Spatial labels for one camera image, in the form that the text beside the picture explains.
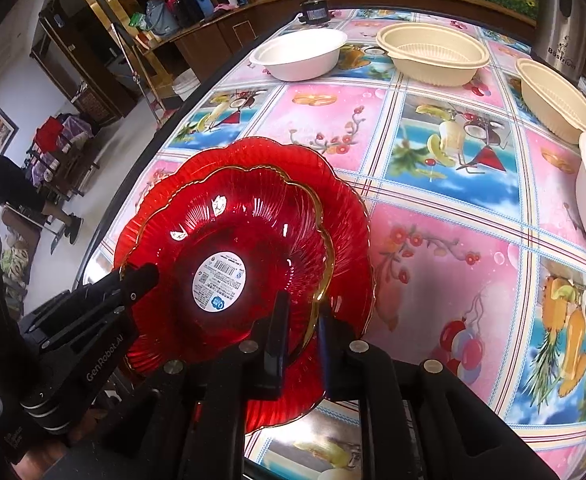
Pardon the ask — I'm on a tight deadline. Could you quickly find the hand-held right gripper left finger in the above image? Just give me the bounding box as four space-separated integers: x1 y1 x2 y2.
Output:
96 291 294 480

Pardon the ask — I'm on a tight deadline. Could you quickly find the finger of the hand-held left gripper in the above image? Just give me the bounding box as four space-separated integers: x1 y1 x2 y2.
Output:
76 262 160 311

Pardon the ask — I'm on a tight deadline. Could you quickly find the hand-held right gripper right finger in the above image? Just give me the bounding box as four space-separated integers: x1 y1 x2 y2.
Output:
317 304 560 480

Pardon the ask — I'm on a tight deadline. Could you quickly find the small gold-rimmed red plate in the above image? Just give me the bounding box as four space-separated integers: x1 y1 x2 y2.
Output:
136 164 336 376

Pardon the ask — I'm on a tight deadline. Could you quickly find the large red glass plate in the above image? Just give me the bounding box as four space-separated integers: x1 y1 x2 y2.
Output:
113 136 376 433

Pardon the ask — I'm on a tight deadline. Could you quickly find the white plastic bowl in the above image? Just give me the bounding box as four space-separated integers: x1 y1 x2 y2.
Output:
249 28 349 82

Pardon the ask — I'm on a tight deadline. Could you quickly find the beige plastic bowl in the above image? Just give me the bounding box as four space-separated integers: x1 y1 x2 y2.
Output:
376 22 490 87
515 58 586 147

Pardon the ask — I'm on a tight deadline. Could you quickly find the pile of clothes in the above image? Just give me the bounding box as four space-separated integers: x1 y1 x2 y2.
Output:
0 240 36 291

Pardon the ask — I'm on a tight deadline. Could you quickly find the red cloth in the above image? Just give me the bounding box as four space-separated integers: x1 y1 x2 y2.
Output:
34 116 69 148

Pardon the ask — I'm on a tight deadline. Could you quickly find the fruit print tablecloth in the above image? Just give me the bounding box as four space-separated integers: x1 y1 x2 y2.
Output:
80 7 586 480

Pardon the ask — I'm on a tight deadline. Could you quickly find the white bucket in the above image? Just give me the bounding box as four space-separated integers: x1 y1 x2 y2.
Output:
171 74 205 103

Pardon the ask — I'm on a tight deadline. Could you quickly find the blue bag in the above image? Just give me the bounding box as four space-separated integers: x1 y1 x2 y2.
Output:
144 0 180 37

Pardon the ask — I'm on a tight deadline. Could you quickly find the small black device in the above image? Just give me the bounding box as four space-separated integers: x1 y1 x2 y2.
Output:
299 1 331 25

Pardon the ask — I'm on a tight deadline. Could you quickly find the stainless steel kettle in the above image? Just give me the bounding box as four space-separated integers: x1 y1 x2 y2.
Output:
530 0 586 81

